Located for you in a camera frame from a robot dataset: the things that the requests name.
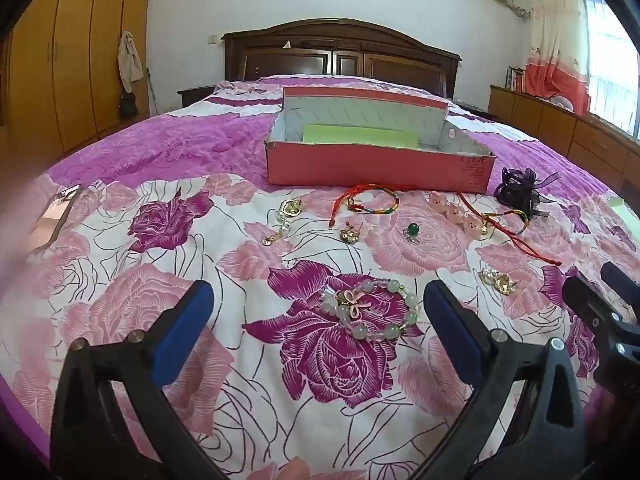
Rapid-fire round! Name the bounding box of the window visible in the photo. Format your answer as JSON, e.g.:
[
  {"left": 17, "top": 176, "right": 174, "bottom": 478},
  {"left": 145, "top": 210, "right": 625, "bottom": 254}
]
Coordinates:
[{"left": 582, "top": 0, "right": 640, "bottom": 141}]

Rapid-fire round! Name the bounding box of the pink bear bead bracelet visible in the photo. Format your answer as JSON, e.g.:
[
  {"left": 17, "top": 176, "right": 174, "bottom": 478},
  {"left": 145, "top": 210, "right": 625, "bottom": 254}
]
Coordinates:
[{"left": 429, "top": 191, "right": 493, "bottom": 238}]

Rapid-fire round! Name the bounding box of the gold pearl cluster earring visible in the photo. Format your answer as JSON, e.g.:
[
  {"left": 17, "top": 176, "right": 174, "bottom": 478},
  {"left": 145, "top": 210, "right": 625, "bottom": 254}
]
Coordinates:
[{"left": 478, "top": 267, "right": 516, "bottom": 292}]

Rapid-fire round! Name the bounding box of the pink cardboard box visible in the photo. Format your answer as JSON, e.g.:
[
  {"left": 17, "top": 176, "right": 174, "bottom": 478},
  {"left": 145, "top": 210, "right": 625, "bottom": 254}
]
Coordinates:
[{"left": 264, "top": 86, "right": 497, "bottom": 195}]

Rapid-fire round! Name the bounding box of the red multicolour braided bracelet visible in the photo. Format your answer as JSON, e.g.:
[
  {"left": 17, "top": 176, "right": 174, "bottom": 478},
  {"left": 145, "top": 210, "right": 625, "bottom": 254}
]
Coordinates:
[{"left": 329, "top": 184, "right": 401, "bottom": 227}]

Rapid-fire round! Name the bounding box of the black purple hair scrunchie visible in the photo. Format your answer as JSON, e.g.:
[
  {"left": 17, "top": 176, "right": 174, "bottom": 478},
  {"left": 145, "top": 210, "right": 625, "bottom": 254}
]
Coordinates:
[{"left": 494, "top": 166, "right": 557, "bottom": 220}]

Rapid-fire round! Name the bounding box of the wooden dresser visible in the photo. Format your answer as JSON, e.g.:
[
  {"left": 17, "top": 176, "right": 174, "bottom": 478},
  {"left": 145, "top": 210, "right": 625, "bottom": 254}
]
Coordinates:
[{"left": 487, "top": 85, "right": 640, "bottom": 191}]

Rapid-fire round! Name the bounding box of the dark wooden headboard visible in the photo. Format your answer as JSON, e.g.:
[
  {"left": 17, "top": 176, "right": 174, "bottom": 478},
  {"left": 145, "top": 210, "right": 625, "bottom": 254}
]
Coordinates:
[{"left": 221, "top": 18, "right": 462, "bottom": 98}]

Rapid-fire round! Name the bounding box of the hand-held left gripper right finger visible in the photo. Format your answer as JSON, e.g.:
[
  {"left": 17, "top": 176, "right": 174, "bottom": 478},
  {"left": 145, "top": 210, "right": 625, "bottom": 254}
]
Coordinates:
[{"left": 415, "top": 280, "right": 586, "bottom": 480}]

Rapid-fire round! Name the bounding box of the red string charm bracelet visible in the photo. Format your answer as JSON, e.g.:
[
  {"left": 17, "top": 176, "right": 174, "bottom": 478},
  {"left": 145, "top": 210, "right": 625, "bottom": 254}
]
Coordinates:
[{"left": 457, "top": 191, "right": 562, "bottom": 267}]

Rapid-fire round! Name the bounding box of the dark wooden nightstand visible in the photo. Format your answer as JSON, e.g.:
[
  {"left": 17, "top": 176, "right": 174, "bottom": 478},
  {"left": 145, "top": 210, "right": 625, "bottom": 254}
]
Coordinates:
[{"left": 177, "top": 85, "right": 218, "bottom": 108}]

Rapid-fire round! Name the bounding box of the wooden wardrobe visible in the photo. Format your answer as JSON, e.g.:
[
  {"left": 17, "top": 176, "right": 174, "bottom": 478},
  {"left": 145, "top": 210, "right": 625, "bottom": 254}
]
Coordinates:
[{"left": 0, "top": 0, "right": 156, "bottom": 156}]

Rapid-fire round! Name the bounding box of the light green paper sheet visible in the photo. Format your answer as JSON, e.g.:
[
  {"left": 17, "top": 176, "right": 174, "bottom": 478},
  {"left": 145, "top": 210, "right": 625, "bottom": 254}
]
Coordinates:
[{"left": 302, "top": 124, "right": 420, "bottom": 150}]

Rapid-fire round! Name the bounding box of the white orange curtain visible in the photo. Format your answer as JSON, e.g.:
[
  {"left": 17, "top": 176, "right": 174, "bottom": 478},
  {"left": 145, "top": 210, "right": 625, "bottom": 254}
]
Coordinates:
[{"left": 522, "top": 0, "right": 593, "bottom": 116}]

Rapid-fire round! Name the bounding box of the beige hanging towel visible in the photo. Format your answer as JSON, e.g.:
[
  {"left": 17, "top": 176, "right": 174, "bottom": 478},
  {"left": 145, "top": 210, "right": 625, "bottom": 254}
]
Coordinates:
[{"left": 117, "top": 31, "right": 146, "bottom": 95}]

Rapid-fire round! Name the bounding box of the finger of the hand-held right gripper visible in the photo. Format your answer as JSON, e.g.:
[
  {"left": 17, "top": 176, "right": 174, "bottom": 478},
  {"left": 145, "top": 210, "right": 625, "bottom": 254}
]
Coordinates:
[
  {"left": 601, "top": 261, "right": 640, "bottom": 306},
  {"left": 561, "top": 276, "right": 640, "bottom": 376}
]

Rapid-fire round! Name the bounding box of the gold leaf pearl earring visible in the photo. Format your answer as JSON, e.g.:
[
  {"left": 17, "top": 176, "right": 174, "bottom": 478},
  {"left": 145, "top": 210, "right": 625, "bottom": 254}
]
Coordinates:
[{"left": 259, "top": 224, "right": 291, "bottom": 248}]

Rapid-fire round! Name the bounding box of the green bead bracelet pink bow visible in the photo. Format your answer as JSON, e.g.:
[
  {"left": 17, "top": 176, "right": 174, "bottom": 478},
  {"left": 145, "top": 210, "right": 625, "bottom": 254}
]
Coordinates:
[{"left": 320, "top": 279, "right": 422, "bottom": 343}]

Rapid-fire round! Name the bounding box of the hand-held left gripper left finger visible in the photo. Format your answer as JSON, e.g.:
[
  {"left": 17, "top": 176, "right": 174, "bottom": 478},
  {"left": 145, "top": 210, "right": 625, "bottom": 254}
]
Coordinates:
[{"left": 50, "top": 280, "right": 221, "bottom": 480}]

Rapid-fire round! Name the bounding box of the pink floral blanket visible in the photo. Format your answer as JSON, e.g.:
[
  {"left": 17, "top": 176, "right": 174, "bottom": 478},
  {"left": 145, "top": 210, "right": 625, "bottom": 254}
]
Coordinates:
[{"left": 0, "top": 74, "right": 640, "bottom": 480}]

